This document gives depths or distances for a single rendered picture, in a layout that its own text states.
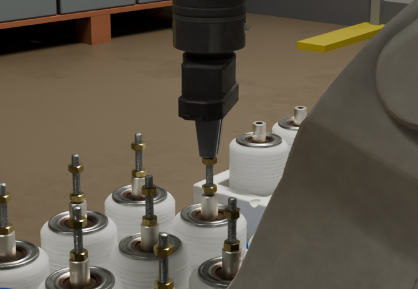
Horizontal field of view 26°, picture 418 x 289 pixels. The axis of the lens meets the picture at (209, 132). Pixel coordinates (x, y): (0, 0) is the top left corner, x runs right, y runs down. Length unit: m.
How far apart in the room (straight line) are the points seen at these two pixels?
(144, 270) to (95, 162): 1.12
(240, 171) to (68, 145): 0.90
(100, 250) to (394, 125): 0.68
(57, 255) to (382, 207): 0.65
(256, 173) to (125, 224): 0.31
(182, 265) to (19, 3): 2.30
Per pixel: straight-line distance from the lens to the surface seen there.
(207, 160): 1.13
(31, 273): 1.05
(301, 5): 3.97
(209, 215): 1.16
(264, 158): 1.43
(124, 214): 1.20
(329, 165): 0.54
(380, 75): 0.49
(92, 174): 2.07
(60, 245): 1.12
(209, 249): 1.14
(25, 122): 2.50
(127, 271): 1.05
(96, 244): 1.12
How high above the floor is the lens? 0.70
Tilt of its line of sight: 17 degrees down
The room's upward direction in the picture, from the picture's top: straight up
